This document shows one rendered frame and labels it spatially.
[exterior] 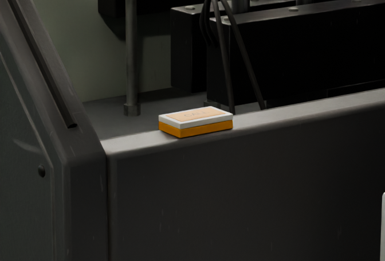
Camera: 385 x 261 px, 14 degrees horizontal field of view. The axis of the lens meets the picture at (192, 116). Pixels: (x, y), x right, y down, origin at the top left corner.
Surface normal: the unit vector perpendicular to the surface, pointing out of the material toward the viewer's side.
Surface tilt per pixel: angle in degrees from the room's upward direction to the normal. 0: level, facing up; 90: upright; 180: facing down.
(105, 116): 0
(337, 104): 0
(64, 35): 90
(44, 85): 43
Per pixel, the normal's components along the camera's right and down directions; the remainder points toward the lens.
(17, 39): 0.39, -0.56
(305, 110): 0.00, -0.97
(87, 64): 0.57, 0.22
